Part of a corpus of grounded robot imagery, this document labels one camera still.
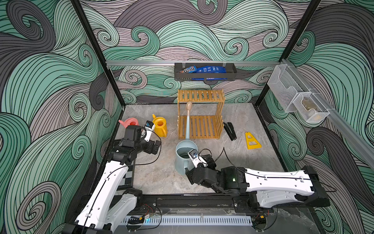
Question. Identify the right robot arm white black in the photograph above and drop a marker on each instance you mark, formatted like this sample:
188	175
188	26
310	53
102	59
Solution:
269	189

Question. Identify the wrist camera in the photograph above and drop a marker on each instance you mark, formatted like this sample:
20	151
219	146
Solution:
149	126
195	157

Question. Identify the white perforated cable duct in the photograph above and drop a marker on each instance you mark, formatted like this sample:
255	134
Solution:
199	220

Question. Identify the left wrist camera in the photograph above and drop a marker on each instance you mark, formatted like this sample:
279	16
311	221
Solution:
149	126

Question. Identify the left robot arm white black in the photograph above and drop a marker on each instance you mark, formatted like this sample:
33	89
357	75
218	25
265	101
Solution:
98	216

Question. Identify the dark metal wall basket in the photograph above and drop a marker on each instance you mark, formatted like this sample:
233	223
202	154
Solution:
230	74

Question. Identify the yellow watering can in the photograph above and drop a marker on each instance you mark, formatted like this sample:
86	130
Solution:
160	124

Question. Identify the wooden slatted shelf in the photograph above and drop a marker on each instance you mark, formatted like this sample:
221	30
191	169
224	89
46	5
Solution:
199	126

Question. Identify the black stapler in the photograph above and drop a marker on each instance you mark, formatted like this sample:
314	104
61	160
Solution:
230	131

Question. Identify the blue snack bag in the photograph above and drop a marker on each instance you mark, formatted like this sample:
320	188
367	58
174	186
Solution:
210	70

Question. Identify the clear plastic wall bin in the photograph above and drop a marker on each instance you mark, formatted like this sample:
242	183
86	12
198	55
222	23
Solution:
293	95

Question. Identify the yellow triangular plastic piece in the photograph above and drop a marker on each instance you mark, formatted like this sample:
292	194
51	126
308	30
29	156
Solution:
251	141

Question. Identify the pink watering can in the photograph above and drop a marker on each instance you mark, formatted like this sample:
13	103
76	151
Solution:
128	122

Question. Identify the aluminium wall rail back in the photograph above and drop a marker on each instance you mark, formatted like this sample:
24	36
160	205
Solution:
147	62

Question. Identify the black white chessboard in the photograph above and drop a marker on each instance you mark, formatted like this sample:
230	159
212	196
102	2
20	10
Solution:
127	180

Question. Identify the m&m candy packet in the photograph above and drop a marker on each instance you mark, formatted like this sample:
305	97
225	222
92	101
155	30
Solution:
191	69

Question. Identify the aluminium wall rail right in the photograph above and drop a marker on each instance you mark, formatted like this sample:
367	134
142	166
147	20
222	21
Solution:
353	139

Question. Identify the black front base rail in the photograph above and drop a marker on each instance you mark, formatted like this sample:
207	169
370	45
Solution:
250	203

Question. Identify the aluminium wall rail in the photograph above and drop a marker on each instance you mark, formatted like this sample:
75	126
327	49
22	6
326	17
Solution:
147	62
353	139

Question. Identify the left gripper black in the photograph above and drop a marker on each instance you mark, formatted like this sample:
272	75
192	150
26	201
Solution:
149	149

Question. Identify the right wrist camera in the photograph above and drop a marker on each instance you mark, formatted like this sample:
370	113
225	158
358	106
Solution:
195	157

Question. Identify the light blue watering can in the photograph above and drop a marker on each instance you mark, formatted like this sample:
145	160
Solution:
183	161

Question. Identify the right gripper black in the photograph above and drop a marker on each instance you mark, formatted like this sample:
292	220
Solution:
212	163

